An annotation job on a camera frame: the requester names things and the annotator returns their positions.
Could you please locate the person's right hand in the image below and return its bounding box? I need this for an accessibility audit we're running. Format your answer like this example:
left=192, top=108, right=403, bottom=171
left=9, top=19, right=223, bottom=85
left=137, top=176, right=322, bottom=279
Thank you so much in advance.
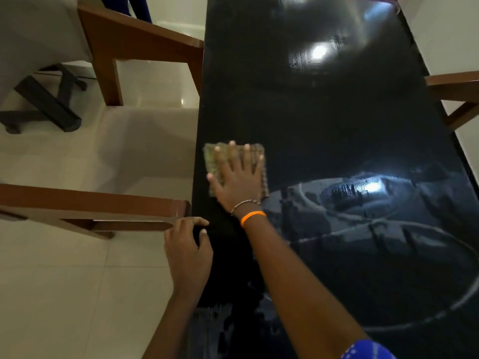
left=206, top=141, right=265, bottom=215

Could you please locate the person's left hand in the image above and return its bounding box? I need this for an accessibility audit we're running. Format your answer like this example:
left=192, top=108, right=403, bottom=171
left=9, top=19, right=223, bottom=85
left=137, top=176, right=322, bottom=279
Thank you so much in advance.
left=163, top=216, right=214, bottom=300

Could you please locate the checkered brown cloth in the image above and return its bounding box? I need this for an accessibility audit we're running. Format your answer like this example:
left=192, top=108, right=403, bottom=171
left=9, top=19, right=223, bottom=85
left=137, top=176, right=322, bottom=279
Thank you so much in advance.
left=203, top=142, right=270, bottom=200

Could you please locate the person's left forearm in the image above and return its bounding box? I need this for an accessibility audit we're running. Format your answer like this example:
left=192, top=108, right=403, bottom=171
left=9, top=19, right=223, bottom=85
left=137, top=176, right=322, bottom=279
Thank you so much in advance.
left=141, top=289, right=203, bottom=359

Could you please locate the person's right forearm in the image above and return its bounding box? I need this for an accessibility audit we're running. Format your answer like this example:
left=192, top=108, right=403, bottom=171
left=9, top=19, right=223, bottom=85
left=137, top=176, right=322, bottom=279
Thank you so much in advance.
left=243, top=214, right=369, bottom=359

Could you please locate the orange wristband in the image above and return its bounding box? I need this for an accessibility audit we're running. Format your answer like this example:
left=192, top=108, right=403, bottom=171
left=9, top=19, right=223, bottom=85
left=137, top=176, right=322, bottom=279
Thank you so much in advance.
left=239, top=210, right=267, bottom=228

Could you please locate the black table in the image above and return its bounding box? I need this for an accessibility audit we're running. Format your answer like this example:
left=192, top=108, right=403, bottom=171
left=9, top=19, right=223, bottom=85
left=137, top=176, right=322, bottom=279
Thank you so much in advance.
left=183, top=0, right=479, bottom=359

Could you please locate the wooden chair grey backrest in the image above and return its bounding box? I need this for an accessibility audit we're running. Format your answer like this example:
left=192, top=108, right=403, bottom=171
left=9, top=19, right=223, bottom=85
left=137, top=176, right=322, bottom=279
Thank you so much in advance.
left=0, top=0, right=206, bottom=240
left=425, top=70, right=479, bottom=132

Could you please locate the blue patterned dress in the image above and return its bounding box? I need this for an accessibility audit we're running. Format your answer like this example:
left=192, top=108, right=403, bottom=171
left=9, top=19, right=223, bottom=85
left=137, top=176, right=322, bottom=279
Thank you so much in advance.
left=339, top=339, right=397, bottom=359

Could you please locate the black plastic stool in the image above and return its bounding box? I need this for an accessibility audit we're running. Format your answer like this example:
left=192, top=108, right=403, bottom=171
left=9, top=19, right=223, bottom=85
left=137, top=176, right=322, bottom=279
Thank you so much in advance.
left=0, top=63, right=89, bottom=135

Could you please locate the beaded bracelet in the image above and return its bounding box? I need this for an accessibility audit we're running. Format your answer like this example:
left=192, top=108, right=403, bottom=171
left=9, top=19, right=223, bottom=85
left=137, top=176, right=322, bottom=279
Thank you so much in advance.
left=230, top=199, right=261, bottom=216

